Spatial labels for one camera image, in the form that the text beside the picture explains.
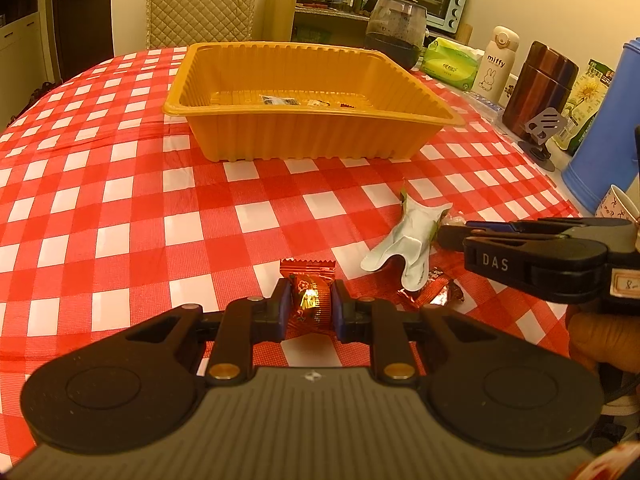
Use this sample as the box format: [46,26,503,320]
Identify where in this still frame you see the orange plastic tray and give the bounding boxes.
[162,41,466,163]

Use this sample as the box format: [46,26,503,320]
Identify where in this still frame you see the person's right hand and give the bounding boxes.
[566,304,608,375]

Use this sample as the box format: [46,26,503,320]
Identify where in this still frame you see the white patterned mug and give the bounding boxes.
[594,184,640,224]

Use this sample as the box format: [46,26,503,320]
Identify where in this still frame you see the red gold candy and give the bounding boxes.
[279,258,337,337]

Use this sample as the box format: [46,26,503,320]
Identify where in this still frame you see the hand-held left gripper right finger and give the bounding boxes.
[331,279,543,387]

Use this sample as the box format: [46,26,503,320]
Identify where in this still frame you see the side shelf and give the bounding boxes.
[291,2,372,47]

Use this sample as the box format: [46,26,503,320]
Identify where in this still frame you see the brown metal thermos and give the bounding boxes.
[501,40,581,142]

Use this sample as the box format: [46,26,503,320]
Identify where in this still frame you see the green white snack packet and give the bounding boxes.
[361,187,454,292]

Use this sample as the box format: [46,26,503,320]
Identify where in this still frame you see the dark shoes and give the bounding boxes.
[27,79,58,108]

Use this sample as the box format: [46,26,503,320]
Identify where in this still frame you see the red white patterned clothing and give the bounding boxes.
[572,442,640,480]

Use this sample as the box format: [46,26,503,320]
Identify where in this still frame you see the brown cardboard box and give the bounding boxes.
[263,0,301,44]

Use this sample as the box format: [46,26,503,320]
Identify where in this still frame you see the blue thermos jug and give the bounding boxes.
[560,37,640,217]

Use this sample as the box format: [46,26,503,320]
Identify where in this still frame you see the blue white small box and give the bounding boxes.
[461,90,505,122]

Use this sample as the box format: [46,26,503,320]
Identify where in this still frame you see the dark door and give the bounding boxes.
[49,0,117,85]

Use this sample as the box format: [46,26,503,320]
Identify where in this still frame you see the red white checkered tablecloth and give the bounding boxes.
[0,42,603,467]

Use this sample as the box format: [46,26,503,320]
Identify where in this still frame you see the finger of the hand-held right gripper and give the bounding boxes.
[461,236,610,292]
[436,217,637,257]

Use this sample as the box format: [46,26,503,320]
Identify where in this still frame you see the white rabbit print bottle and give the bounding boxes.
[471,25,521,104]

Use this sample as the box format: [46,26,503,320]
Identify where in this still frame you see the green flower packet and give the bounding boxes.
[554,58,616,157]

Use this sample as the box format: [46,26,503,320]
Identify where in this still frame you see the dark red foil candy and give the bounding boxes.
[396,264,465,307]

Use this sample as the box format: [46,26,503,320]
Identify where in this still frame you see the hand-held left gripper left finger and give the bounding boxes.
[95,277,292,387]

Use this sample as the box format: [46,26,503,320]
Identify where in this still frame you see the grey phone stand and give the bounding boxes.
[516,106,567,173]

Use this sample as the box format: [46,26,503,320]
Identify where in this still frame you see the white cabinet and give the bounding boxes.
[0,0,52,128]

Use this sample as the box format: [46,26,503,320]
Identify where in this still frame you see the green tissue pack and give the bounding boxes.
[418,37,484,93]

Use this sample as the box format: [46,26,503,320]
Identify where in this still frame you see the dark glass jar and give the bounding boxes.
[363,0,431,72]

